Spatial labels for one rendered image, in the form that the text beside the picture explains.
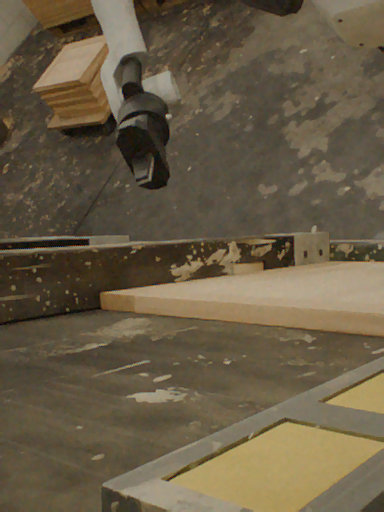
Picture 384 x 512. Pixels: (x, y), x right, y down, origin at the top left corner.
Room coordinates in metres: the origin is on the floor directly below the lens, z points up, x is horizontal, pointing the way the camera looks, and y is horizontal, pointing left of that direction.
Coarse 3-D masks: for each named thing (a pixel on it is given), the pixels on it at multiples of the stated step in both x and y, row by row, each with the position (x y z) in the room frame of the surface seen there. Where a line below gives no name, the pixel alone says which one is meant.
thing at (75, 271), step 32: (0, 256) 0.55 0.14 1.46; (32, 256) 0.57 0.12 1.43; (64, 256) 0.58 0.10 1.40; (96, 256) 0.59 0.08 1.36; (128, 256) 0.61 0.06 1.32; (160, 256) 0.63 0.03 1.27; (192, 256) 0.65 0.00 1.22; (224, 256) 0.67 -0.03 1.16; (256, 256) 0.70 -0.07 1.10; (288, 256) 0.73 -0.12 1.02; (320, 256) 0.76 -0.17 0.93; (0, 288) 0.54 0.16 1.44; (32, 288) 0.55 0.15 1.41; (64, 288) 0.56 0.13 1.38; (96, 288) 0.58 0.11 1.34; (128, 288) 0.59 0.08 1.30; (0, 320) 0.52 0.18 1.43
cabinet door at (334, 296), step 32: (160, 288) 0.57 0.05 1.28; (192, 288) 0.56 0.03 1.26; (224, 288) 0.54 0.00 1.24; (256, 288) 0.52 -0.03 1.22; (288, 288) 0.50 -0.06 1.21; (320, 288) 0.47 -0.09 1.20; (352, 288) 0.45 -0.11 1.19; (224, 320) 0.42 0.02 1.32; (256, 320) 0.39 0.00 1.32; (288, 320) 0.36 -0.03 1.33; (320, 320) 0.34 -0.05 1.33; (352, 320) 0.31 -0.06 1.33
